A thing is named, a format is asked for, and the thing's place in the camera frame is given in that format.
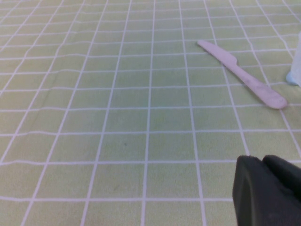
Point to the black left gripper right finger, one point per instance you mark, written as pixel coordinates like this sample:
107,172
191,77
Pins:
285,170

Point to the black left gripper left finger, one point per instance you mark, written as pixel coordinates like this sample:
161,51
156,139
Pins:
258,195

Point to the transparent plastic egg box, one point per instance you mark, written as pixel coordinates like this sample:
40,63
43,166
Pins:
296,58

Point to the pink plastic knife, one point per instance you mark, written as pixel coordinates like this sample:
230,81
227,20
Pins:
237,68

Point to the green checked tablecloth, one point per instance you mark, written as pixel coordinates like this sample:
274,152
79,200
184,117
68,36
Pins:
117,117

